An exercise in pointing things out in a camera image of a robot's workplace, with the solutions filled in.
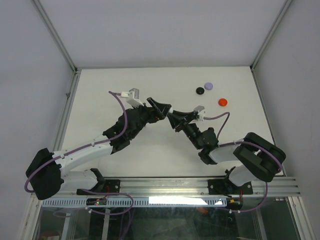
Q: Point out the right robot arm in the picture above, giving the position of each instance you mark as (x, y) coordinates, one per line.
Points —
(260, 159)

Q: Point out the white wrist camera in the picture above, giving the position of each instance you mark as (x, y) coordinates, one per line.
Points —
(132, 97)
(200, 113)

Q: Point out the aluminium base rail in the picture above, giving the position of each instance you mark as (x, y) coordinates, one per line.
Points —
(280, 187)

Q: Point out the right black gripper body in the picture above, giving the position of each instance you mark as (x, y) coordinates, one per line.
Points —
(191, 129)

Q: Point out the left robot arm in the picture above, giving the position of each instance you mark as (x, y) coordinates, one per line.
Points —
(50, 172)

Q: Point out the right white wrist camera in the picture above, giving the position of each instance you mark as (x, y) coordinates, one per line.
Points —
(200, 113)

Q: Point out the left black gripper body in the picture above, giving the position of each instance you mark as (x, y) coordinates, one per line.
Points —
(147, 116)

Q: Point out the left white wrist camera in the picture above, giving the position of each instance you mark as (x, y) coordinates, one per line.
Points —
(132, 97)

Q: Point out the slotted cable duct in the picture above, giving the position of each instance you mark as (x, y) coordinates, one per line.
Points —
(137, 202)

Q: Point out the purple earbud charging case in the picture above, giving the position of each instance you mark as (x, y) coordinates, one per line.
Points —
(208, 86)

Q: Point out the red earbud charging case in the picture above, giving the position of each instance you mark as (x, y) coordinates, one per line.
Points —
(222, 102)

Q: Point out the black earbud charging case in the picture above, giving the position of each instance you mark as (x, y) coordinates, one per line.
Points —
(200, 90)

